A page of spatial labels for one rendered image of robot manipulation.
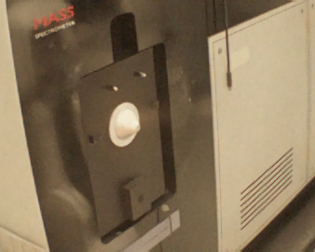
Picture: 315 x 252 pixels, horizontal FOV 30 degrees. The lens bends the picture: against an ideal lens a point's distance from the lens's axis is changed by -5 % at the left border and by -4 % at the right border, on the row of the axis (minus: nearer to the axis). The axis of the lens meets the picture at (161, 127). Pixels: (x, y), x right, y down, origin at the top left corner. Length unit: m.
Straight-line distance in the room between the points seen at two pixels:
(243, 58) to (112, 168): 0.36
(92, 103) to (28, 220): 0.18
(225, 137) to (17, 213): 0.44
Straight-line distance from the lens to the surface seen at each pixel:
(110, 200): 0.89
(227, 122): 1.09
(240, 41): 1.09
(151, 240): 0.98
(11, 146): 0.76
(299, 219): 1.49
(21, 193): 0.79
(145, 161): 0.93
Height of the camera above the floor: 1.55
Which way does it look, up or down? 24 degrees down
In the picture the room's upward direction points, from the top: 5 degrees counter-clockwise
